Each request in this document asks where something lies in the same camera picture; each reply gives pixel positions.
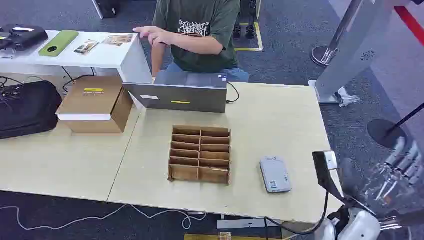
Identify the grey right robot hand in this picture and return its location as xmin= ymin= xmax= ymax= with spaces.
xmin=362 ymin=135 xmax=424 ymax=208

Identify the person's left hand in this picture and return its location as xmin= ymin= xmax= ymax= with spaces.
xmin=132 ymin=25 xmax=176 ymax=47

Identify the large photo card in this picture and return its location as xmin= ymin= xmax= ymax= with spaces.
xmin=101 ymin=34 xmax=134 ymax=47

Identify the person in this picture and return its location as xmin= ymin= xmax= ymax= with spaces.
xmin=150 ymin=0 xmax=251 ymax=84

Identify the black cabinet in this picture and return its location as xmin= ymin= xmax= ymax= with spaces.
xmin=91 ymin=0 xmax=122 ymax=20

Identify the white side table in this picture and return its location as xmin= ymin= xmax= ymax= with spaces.
xmin=0 ymin=30 xmax=154 ymax=110

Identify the grey laptop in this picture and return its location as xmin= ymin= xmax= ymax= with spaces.
xmin=122 ymin=70 xmax=229 ymax=114

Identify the small photo card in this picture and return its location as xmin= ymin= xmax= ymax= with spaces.
xmin=73 ymin=39 xmax=100 ymax=56

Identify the brown cardboard box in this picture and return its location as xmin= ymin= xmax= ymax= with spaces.
xmin=55 ymin=76 xmax=134 ymax=134

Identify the green phone case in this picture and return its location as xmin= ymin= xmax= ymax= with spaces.
xmin=38 ymin=29 xmax=80 ymax=58

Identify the yellow floor tape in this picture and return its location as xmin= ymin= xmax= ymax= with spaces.
xmin=233 ymin=21 xmax=264 ymax=53

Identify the grey slanted stand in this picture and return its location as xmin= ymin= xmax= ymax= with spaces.
xmin=308 ymin=0 xmax=398 ymax=106

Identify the grey card reader device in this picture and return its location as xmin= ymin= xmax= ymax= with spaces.
xmin=259 ymin=155 xmax=293 ymax=194

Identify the wooden divided card box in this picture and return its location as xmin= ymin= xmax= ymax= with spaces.
xmin=167 ymin=125 xmax=232 ymax=185

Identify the round chrome stand base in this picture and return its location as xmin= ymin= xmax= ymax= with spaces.
xmin=309 ymin=45 xmax=335 ymax=68

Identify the black device case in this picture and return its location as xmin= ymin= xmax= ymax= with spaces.
xmin=0 ymin=23 xmax=50 ymax=52

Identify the red barrier strip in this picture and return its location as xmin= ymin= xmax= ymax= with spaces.
xmin=393 ymin=5 xmax=424 ymax=47

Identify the black bag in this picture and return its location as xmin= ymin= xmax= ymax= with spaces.
xmin=0 ymin=80 xmax=63 ymax=140

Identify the black round post base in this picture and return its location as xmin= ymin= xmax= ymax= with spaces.
xmin=366 ymin=102 xmax=424 ymax=150

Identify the black table cable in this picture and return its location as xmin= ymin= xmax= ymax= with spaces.
xmin=60 ymin=66 xmax=97 ymax=94

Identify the black laptop cable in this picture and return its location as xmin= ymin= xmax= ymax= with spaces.
xmin=225 ymin=81 xmax=240 ymax=104

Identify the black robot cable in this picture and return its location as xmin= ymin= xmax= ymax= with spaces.
xmin=263 ymin=191 xmax=330 ymax=237

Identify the white floor cable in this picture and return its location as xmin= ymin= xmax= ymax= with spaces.
xmin=0 ymin=203 xmax=207 ymax=231

